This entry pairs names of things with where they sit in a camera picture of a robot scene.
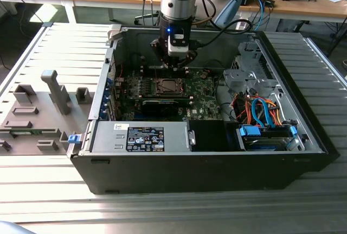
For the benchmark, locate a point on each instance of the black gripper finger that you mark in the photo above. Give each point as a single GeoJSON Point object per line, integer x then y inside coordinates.
{"type": "Point", "coordinates": [191, 56]}
{"type": "Point", "coordinates": [161, 50]}

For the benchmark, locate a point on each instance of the silver green CPU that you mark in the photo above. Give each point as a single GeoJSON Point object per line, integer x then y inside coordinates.
{"type": "Point", "coordinates": [170, 87]}

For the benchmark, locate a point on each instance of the CPU socket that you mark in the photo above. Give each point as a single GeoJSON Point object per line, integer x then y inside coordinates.
{"type": "Point", "coordinates": [154, 89]}

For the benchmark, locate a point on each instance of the green motherboard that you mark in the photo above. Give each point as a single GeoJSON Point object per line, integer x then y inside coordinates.
{"type": "Point", "coordinates": [206, 101]}

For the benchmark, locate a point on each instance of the black graphics card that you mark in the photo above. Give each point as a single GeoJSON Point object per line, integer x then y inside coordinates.
{"type": "Point", "coordinates": [160, 107]}

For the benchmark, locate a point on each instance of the silver drive cage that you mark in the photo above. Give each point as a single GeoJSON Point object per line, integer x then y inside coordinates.
{"type": "Point", "coordinates": [244, 79]}

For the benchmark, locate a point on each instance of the white power strip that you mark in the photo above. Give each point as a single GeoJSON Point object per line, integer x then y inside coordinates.
{"type": "Point", "coordinates": [242, 23]}

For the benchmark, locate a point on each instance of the black plastic shroud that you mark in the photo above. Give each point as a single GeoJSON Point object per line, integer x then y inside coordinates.
{"type": "Point", "coordinates": [208, 136]}

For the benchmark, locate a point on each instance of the hard disk blue carrier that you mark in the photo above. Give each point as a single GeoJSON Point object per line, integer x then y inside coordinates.
{"type": "Point", "coordinates": [249, 132]}

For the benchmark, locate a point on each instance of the grey power supply unit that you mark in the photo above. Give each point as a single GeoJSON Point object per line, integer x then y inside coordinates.
{"type": "Point", "coordinates": [108, 136]}

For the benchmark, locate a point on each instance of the black PC case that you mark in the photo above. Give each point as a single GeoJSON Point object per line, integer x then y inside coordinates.
{"type": "Point", "coordinates": [189, 174]}

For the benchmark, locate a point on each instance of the blue case latch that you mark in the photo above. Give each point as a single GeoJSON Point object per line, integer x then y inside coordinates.
{"type": "Point", "coordinates": [74, 140]}

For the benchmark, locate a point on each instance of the grey parts rack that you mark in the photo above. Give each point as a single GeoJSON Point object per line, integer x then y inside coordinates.
{"type": "Point", "coordinates": [40, 103]}

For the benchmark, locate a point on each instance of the green RAM stick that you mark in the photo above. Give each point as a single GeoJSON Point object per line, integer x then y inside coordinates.
{"type": "Point", "coordinates": [35, 132]}

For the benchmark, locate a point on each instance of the blue chair back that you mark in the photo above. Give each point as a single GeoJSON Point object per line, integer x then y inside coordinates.
{"type": "Point", "coordinates": [11, 230]}

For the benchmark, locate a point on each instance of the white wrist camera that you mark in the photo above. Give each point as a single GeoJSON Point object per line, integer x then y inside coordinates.
{"type": "Point", "coordinates": [177, 50]}

